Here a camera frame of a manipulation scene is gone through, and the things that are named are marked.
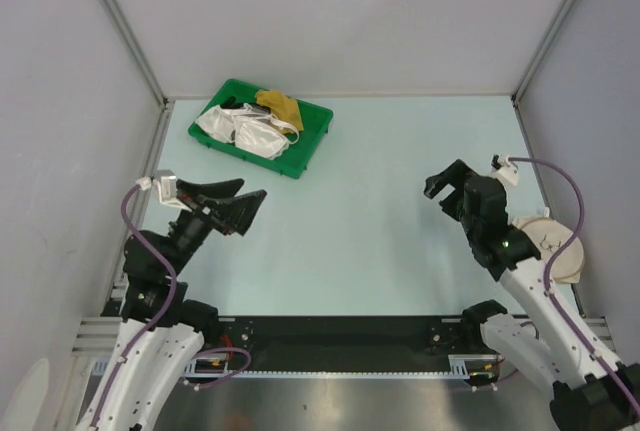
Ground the black item in tray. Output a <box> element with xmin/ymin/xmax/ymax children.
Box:
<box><xmin>220</xmin><ymin>96</ymin><xmax>272</xmax><ymax>114</ymax></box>

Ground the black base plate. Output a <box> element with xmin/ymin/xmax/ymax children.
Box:
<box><xmin>205</xmin><ymin>316</ymin><xmax>495</xmax><ymax>374</ymax></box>

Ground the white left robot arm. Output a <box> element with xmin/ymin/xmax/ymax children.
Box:
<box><xmin>75</xmin><ymin>172</ymin><xmax>268</xmax><ymax>430</ymax></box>

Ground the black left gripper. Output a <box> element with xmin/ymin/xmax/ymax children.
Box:
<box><xmin>165</xmin><ymin>178</ymin><xmax>266</xmax><ymax>275</ymax></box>

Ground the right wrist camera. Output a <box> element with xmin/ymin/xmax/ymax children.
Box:
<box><xmin>490</xmin><ymin>155</ymin><xmax>519</xmax><ymax>187</ymax></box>

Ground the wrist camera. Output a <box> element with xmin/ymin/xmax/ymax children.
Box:
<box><xmin>490</xmin><ymin>155</ymin><xmax>519</xmax><ymax>187</ymax></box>
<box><xmin>135</xmin><ymin>170</ymin><xmax>185</xmax><ymax>209</ymax></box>

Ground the white slotted cable duct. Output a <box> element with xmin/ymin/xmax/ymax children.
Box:
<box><xmin>91</xmin><ymin>355</ymin><xmax>499</xmax><ymax>381</ymax></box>

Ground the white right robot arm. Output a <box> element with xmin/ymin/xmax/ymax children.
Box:
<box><xmin>424</xmin><ymin>155</ymin><xmax>639</xmax><ymax>430</ymax></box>

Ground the yellow bra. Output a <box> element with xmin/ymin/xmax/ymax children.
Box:
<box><xmin>255</xmin><ymin>89</ymin><xmax>304</xmax><ymax>131</ymax></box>

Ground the green plastic tray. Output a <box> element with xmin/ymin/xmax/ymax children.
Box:
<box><xmin>188</xmin><ymin>79</ymin><xmax>333</xmax><ymax>179</ymax></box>

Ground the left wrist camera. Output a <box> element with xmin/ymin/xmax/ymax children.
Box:
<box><xmin>135</xmin><ymin>170</ymin><xmax>185</xmax><ymax>209</ymax></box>

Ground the beige mesh laundry bag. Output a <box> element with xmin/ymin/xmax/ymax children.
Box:
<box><xmin>511</xmin><ymin>215</ymin><xmax>585</xmax><ymax>284</ymax></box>

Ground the white bra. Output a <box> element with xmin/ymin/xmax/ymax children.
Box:
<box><xmin>195</xmin><ymin>104</ymin><xmax>300</xmax><ymax>160</ymax></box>

